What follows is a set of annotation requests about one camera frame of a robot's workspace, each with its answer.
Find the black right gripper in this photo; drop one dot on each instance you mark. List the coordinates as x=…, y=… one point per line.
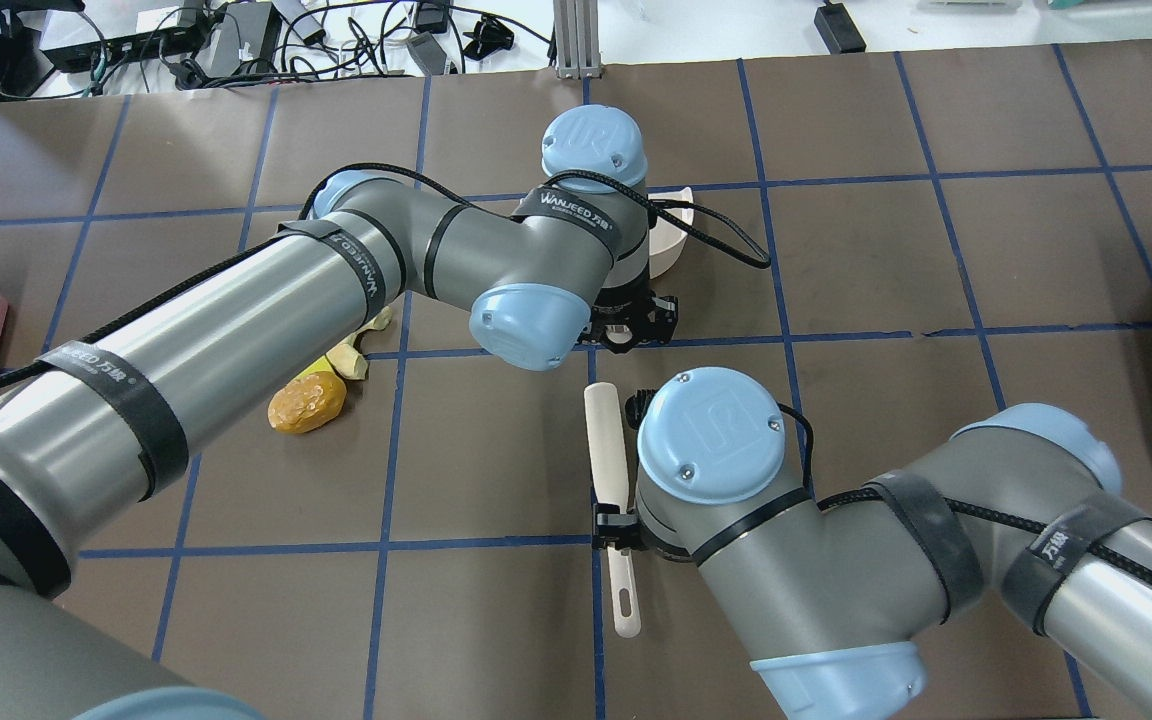
x=612, y=527

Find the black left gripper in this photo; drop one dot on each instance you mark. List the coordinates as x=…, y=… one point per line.
x=624, y=297

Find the white plastic dustpan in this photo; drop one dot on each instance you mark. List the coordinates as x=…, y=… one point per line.
x=666, y=241

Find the yellow fruit peel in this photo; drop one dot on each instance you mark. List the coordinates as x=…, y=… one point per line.
x=346, y=358

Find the orange-brown bread piece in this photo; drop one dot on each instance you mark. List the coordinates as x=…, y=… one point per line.
x=307, y=403

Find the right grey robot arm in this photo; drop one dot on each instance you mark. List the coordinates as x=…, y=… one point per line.
x=827, y=595

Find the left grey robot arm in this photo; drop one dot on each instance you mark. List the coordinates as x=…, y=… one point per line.
x=110, y=422

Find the aluminium frame post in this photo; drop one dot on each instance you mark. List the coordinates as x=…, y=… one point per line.
x=575, y=40

